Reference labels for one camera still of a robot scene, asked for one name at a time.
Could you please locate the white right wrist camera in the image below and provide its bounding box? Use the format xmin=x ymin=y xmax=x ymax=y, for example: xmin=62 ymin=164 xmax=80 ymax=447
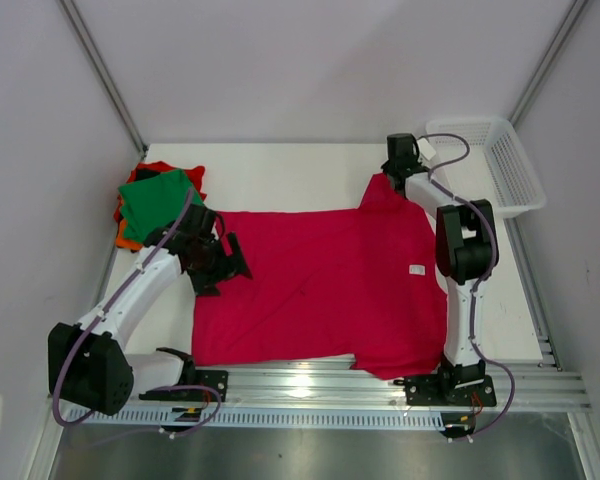
xmin=417 ymin=138 xmax=437 ymax=162

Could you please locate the white plastic basket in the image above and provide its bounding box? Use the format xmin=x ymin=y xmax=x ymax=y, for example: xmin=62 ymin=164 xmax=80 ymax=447
xmin=425 ymin=116 xmax=547 ymax=218

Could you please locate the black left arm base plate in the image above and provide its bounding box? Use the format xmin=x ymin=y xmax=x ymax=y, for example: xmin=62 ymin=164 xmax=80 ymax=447
xmin=139 ymin=369 xmax=229 ymax=403

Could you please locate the red folded t shirt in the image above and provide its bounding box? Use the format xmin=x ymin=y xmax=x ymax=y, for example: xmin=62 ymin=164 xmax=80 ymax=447
xmin=113 ymin=161 xmax=207 ymax=223

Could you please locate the crimson t shirt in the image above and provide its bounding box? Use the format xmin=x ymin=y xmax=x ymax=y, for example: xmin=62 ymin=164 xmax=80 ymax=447
xmin=192 ymin=174 xmax=447 ymax=380

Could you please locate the aluminium front rail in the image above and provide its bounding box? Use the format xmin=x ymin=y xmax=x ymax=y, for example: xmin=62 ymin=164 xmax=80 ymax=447
xmin=47 ymin=355 xmax=592 ymax=412

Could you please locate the white slotted cable duct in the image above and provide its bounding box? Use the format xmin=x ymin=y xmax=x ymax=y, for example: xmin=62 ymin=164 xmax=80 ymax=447
xmin=85 ymin=405 xmax=444 ymax=431

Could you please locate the left aluminium corner post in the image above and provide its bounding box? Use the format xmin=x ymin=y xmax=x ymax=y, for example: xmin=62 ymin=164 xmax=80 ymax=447
xmin=57 ymin=0 xmax=148 ymax=157

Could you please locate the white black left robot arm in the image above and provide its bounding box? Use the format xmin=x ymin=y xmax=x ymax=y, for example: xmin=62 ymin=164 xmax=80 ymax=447
xmin=47 ymin=204 xmax=252 ymax=416

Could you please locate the green folded t shirt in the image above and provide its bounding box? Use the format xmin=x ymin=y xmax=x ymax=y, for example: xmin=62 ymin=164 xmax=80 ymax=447
xmin=118 ymin=169 xmax=204 ymax=244

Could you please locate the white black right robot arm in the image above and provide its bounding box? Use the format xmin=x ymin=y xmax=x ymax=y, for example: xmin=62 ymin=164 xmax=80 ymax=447
xmin=381 ymin=133 xmax=499 ymax=404

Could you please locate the right aluminium corner post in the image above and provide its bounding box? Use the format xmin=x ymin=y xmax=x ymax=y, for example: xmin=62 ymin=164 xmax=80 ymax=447
xmin=508 ymin=0 xmax=594 ymax=128

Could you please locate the aluminium corner post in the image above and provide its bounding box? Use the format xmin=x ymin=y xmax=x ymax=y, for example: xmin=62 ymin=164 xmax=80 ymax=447
xmin=508 ymin=0 xmax=594 ymax=128
xmin=57 ymin=0 xmax=148 ymax=157

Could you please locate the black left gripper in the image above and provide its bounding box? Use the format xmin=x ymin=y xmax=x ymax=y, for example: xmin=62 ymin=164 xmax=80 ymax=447
xmin=187 ymin=232 xmax=251 ymax=297

